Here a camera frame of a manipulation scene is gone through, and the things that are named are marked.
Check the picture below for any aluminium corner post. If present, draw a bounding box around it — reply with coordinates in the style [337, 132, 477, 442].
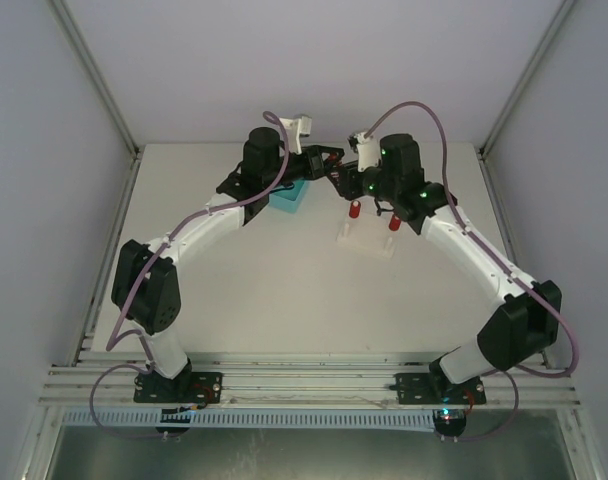
[47, 0, 140, 160]
[478, 0, 578, 161]

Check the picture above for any teal plastic bin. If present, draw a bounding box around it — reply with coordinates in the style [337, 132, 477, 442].
[269, 180, 309, 214]

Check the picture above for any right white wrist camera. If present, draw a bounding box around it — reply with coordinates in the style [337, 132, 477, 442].
[348, 131, 381, 173]

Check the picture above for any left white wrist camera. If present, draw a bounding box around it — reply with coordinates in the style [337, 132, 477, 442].
[279, 115, 312, 155]

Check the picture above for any grey slotted cable duct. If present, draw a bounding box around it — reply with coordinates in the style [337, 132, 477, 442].
[62, 407, 434, 433]

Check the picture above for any red large spring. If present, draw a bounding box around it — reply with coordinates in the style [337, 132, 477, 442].
[388, 215, 402, 232]

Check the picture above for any aluminium rail frame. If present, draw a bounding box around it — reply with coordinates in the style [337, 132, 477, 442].
[38, 351, 580, 410]

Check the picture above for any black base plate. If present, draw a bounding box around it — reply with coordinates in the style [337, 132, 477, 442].
[388, 373, 487, 406]
[133, 371, 223, 405]

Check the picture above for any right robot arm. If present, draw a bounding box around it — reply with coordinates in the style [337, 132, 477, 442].
[327, 133, 561, 403]

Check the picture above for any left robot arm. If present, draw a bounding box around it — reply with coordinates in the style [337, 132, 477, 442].
[111, 120, 346, 403]

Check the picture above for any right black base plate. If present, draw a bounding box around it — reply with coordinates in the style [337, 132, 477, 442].
[388, 373, 487, 406]

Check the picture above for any right aluminium corner post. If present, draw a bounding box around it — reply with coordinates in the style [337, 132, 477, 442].
[478, 0, 578, 161]

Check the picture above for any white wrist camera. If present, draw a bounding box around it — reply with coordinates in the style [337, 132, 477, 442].
[279, 115, 312, 155]
[348, 131, 381, 173]

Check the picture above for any white peg fixture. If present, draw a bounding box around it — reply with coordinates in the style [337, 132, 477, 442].
[336, 213, 398, 260]

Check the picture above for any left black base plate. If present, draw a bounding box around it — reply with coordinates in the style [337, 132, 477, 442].
[133, 371, 223, 405]

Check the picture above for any left aluminium corner post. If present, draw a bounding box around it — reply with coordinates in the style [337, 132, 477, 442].
[47, 0, 140, 160]

